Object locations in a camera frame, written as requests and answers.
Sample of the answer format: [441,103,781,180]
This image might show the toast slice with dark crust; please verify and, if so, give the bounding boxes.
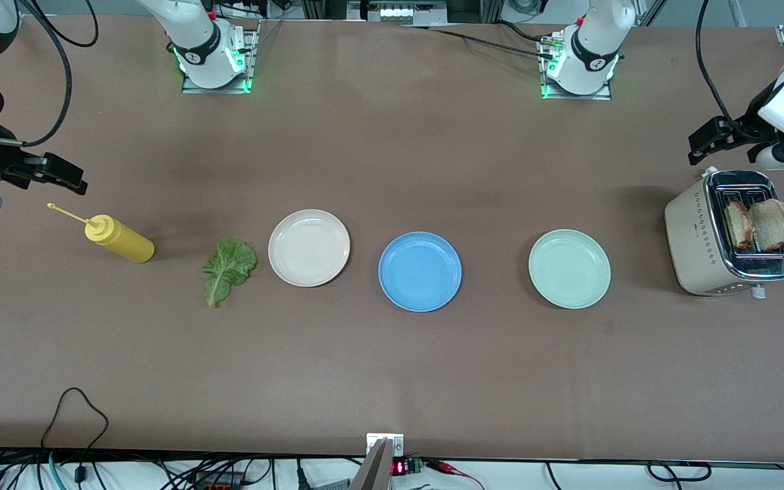
[724,199,755,251]

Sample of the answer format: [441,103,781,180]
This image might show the yellow squeeze bottle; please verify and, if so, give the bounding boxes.
[47,202,156,264]

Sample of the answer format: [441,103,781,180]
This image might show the toast slice with light crust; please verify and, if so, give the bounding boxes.
[749,199,784,253]

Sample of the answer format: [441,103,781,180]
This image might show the green lettuce leaf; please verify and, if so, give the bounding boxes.
[203,236,258,308]

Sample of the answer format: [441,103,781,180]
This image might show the mint green round plate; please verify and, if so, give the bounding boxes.
[528,229,612,310]

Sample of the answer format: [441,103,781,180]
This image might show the cream round plate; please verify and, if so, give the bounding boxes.
[268,209,351,288]

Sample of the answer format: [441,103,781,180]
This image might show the blue round plate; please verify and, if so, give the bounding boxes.
[378,231,463,313]

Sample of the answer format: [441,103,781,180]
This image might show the beige chrome toaster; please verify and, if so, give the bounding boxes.
[664,167,784,300]

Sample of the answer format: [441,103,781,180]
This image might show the black device with white lights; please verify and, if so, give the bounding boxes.
[347,0,449,26]

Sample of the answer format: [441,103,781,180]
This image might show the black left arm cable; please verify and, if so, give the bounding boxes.
[696,0,741,129]

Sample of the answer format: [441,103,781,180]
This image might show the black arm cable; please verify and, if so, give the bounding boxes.
[696,0,741,129]
[0,0,100,148]

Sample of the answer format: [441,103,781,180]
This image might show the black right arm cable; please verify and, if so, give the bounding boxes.
[0,0,100,148]

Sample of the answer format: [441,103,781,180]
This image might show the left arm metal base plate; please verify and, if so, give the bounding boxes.
[540,34,613,101]

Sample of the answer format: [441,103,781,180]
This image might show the thin black looped cable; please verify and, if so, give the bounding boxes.
[41,387,110,485]

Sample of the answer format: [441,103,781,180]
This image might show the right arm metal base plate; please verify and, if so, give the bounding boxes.
[181,27,258,95]

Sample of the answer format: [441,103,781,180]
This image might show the black cable across table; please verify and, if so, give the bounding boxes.
[408,20,557,61]

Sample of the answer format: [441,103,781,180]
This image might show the black coiled cable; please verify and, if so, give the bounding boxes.
[647,461,713,483]

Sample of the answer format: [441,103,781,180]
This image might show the red and black clip wires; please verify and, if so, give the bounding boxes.
[425,459,485,490]

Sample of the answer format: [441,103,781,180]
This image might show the silver camera mount bracket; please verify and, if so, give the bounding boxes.
[351,433,406,490]

